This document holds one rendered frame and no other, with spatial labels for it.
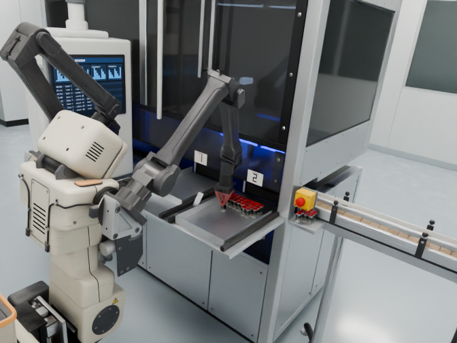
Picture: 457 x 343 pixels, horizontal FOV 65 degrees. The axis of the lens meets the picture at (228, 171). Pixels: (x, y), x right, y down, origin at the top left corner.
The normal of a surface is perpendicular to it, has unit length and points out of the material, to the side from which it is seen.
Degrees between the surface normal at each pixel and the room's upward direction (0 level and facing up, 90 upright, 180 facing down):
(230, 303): 90
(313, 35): 90
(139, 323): 0
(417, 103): 90
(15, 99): 90
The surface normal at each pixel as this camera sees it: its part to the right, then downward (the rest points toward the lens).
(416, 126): -0.62, 0.25
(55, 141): -0.40, -0.44
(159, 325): 0.08, -0.92
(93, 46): 0.76, 0.29
